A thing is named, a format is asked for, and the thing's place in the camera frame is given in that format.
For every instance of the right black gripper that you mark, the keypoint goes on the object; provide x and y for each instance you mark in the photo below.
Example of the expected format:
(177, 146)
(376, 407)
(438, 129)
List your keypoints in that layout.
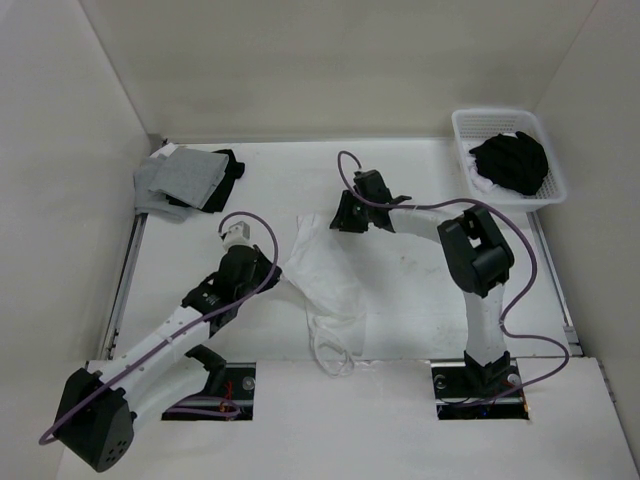
(343, 220)

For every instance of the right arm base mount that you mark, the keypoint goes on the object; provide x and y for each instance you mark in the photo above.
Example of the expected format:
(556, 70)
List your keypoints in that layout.
(467, 391)

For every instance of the white garment in basket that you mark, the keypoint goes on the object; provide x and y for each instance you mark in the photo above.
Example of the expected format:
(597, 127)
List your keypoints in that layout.
(481, 183)

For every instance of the light grey folded tank top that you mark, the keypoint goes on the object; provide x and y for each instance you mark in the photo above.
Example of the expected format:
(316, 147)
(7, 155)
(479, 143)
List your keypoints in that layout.
(152, 203)

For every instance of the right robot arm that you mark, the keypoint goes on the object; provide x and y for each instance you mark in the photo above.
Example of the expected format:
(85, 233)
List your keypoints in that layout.
(477, 256)

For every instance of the white plastic basket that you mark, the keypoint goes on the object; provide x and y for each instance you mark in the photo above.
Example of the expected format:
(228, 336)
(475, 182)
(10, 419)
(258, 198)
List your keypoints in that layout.
(473, 126)

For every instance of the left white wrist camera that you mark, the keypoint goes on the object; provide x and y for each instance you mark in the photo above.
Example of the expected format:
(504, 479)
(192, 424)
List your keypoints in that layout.
(237, 234)

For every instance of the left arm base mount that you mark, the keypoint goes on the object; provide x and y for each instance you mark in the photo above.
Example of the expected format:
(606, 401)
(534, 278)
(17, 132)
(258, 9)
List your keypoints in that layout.
(228, 393)

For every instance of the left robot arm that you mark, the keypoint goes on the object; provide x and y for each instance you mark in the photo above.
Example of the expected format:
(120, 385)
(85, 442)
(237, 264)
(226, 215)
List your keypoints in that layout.
(100, 411)

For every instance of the black tank top in basket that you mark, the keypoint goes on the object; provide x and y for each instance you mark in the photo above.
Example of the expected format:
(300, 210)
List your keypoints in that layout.
(516, 162)

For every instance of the white tank top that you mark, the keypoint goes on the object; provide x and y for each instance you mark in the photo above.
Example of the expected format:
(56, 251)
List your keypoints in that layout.
(334, 300)

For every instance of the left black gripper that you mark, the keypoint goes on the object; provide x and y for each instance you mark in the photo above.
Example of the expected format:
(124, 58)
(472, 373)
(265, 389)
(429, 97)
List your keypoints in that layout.
(265, 266)

